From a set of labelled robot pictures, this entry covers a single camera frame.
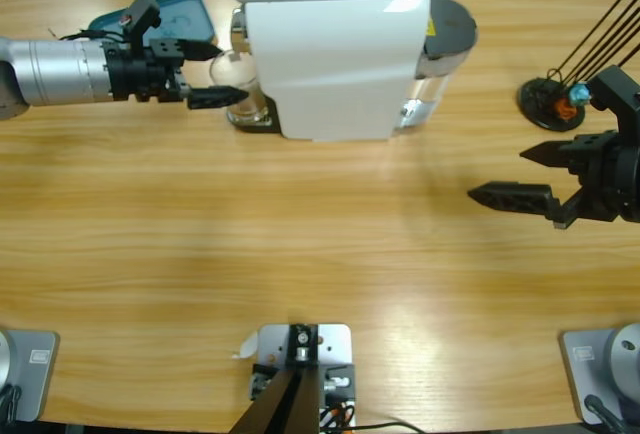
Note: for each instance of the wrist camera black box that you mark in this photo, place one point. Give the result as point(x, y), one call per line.
point(617, 94)
point(142, 11)

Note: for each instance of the white block with dark post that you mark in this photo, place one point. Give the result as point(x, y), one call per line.
point(335, 339)

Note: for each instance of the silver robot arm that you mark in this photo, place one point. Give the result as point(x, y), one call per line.
point(55, 74)

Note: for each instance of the teal plastic tray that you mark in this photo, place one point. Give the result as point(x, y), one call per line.
point(187, 14)

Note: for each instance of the white paper tag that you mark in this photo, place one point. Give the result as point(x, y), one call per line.
point(247, 346)

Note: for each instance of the clear water tank black lid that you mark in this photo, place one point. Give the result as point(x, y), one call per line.
point(450, 26)

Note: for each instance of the blue coffee capsule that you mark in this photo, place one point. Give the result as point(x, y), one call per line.
point(580, 94)

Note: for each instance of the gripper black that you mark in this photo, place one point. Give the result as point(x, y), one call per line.
point(610, 179)
point(135, 74)

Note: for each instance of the orange coffee capsule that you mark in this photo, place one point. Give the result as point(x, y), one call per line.
point(565, 110)

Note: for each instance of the black capsule holder with rods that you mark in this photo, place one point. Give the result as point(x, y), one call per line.
point(537, 104)

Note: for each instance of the white coffee machine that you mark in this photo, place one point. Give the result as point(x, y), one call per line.
point(330, 69)

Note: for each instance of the clear drinking glass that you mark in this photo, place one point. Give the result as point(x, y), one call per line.
point(235, 69)

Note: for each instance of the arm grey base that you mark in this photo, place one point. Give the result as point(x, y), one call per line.
point(35, 379)
point(582, 369)

